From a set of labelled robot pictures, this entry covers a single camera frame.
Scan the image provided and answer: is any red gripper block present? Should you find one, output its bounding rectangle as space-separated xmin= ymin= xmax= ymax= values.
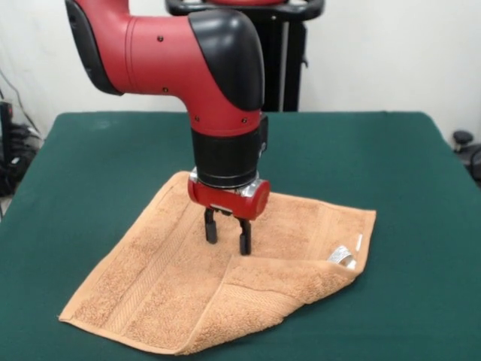
xmin=187 ymin=168 xmax=271 ymax=256

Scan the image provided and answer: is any tan terry towel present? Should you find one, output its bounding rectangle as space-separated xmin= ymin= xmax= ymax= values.
xmin=58 ymin=171 xmax=377 ymax=356

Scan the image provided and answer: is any dark green table cloth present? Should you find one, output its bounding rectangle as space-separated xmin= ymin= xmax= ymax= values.
xmin=0 ymin=111 xmax=481 ymax=361

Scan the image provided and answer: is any black box device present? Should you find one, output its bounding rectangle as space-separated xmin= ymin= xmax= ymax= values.
xmin=0 ymin=100 xmax=16 ymax=166

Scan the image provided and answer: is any black chair base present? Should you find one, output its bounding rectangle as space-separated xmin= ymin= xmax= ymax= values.
xmin=452 ymin=129 xmax=481 ymax=189

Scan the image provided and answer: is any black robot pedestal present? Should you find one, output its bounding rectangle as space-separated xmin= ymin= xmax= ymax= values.
xmin=164 ymin=0 xmax=325 ymax=113

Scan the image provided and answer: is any black cable bundle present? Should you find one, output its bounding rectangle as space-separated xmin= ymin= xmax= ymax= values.
xmin=0 ymin=123 xmax=41 ymax=196

